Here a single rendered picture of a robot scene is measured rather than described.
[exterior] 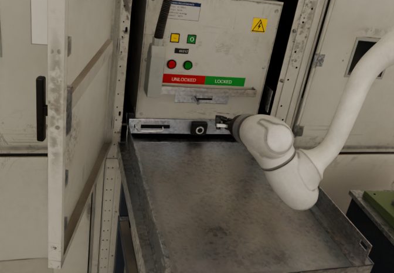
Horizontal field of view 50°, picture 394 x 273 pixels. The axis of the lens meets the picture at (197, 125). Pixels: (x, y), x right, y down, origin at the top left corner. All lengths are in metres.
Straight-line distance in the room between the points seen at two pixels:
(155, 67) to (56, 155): 0.60
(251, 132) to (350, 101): 0.29
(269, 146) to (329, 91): 0.76
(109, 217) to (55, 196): 0.83
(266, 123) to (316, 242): 0.41
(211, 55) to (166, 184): 0.50
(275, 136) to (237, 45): 0.62
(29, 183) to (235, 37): 0.90
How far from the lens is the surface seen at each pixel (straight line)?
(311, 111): 1.75
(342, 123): 1.19
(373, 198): 1.75
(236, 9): 1.54
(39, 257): 1.85
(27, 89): 1.46
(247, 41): 1.58
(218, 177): 1.44
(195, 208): 1.28
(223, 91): 1.57
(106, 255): 1.89
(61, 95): 0.83
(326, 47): 1.67
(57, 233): 1.01
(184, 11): 1.48
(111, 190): 1.68
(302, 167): 1.13
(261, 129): 1.04
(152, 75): 1.40
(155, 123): 1.59
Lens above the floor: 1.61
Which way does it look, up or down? 25 degrees down
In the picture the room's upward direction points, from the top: 10 degrees clockwise
